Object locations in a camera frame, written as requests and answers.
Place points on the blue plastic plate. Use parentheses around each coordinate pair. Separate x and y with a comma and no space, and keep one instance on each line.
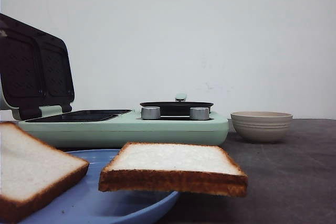
(84,203)

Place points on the silver control knob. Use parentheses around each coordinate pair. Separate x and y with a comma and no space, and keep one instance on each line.
(150,112)
(199,113)

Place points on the black round frying pan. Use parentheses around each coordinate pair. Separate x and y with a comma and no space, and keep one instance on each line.
(179,107)

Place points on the silver left control knob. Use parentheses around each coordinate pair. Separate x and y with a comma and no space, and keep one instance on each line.
(150,112)

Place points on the white bread slice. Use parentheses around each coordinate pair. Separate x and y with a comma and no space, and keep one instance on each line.
(174,167)
(33,173)

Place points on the silver right control knob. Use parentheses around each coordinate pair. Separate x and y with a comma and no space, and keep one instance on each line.
(199,113)

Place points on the mint green breakfast maker lid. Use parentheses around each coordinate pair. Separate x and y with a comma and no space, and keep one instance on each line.
(35,70)

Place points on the mint green breakfast maker base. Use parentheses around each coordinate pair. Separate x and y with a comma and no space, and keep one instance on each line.
(114,128)

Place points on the beige ribbed bowl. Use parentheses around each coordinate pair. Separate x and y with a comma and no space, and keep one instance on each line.
(261,127)

